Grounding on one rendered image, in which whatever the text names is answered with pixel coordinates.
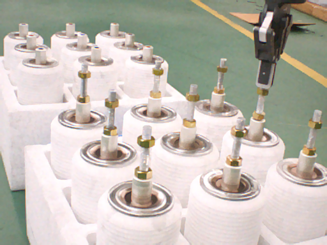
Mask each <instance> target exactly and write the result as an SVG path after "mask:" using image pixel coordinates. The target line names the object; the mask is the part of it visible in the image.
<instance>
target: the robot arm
mask: <svg viewBox="0 0 327 245"><path fill-rule="evenodd" d="M305 2H306V0H265V5H264V9H263V12H260V14H259V18H258V19H259V26H255V27H254V30H253V32H254V49H255V58H256V59H258V61H259V69H258V73H257V78H256V81H255V82H256V86H257V87H261V88H266V89H269V88H270V87H271V86H272V85H273V84H274V81H275V72H276V68H277V61H279V59H280V55H282V53H283V52H284V49H285V44H286V42H287V37H288V36H289V31H290V29H291V26H292V24H293V15H291V14H290V12H291V11H290V9H291V4H303V3H305Z"/></svg>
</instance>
